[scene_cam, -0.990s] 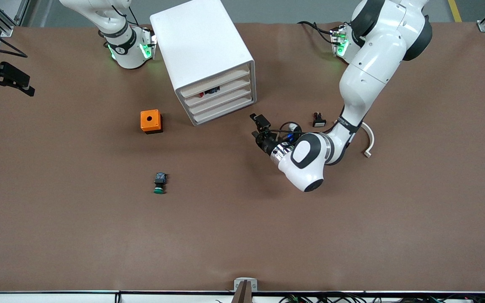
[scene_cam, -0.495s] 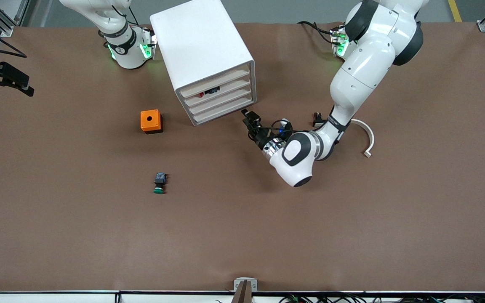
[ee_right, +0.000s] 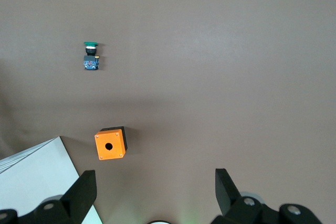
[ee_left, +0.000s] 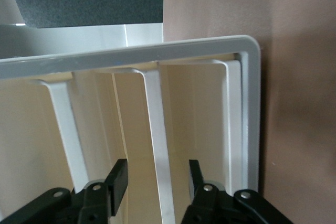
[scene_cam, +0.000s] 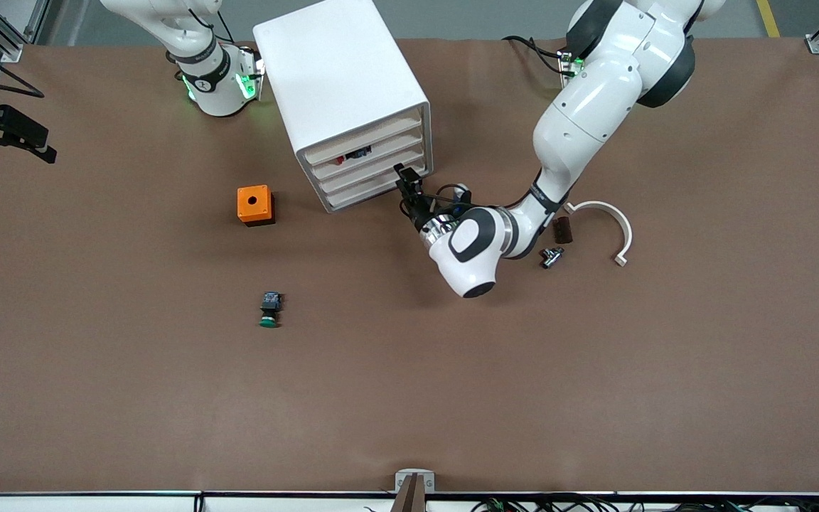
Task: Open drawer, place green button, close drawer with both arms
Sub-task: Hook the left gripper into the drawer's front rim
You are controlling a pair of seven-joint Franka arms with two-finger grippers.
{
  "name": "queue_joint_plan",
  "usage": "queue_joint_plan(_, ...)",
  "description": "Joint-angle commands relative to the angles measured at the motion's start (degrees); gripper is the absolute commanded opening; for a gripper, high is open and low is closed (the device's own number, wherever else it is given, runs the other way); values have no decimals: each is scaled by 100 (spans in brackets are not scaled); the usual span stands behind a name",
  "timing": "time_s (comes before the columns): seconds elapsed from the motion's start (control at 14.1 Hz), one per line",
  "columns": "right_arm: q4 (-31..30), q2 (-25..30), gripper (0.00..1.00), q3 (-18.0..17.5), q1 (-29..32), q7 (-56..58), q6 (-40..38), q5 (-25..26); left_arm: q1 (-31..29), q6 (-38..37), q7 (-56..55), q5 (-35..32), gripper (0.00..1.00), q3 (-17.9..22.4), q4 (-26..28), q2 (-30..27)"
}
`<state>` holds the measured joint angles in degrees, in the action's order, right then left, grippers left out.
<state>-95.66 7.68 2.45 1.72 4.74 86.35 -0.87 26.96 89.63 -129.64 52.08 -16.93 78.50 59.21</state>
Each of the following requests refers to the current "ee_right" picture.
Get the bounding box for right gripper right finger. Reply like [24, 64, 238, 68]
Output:
[215, 168, 280, 224]

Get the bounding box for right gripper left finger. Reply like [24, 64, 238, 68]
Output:
[19, 170, 98, 224]

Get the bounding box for green mushroom push button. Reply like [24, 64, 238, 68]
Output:
[82, 40, 102, 71]

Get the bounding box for white drawer cabinet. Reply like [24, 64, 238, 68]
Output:
[0, 136, 103, 224]

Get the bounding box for orange button enclosure box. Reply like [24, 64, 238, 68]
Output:
[94, 126, 129, 161]

